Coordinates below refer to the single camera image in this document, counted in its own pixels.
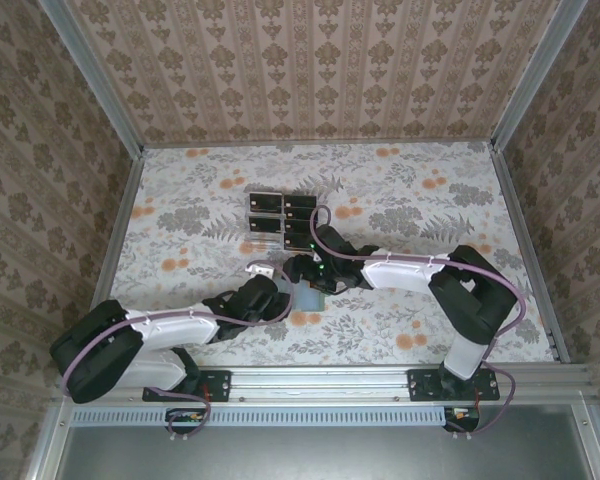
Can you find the green card holder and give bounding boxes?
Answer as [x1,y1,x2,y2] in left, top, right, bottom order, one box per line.
[273,271,327,314]

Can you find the small black control board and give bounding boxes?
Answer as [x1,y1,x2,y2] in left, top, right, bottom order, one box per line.
[165,407,206,432]
[443,405,482,432]

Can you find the grey metal sheet panel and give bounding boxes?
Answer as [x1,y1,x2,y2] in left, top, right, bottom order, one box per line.
[54,424,600,480]

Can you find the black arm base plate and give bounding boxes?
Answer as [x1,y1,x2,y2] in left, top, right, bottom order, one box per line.
[407,367,501,404]
[142,368,232,404]

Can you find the aluminium front mounting rail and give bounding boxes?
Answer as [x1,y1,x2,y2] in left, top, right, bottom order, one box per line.
[52,363,597,406]

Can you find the grey slotted cable duct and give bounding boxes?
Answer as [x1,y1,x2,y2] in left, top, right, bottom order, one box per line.
[72,407,449,427]

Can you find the aluminium table back rail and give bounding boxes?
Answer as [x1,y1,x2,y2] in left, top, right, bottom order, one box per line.
[142,141,496,150]

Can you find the aluminium table side rail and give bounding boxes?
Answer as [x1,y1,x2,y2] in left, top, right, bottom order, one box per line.
[490,144,571,365]
[82,147,149,361]

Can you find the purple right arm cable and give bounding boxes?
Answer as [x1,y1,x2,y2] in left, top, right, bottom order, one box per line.
[308,203,527,441]

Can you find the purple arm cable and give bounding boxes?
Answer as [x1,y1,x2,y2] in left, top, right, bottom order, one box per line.
[59,259,295,444]
[308,203,527,441]

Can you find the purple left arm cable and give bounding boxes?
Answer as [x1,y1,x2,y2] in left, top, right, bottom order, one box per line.
[59,259,295,444]

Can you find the aluminium upright frame post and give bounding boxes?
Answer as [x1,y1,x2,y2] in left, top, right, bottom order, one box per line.
[490,0,590,151]
[36,0,147,157]

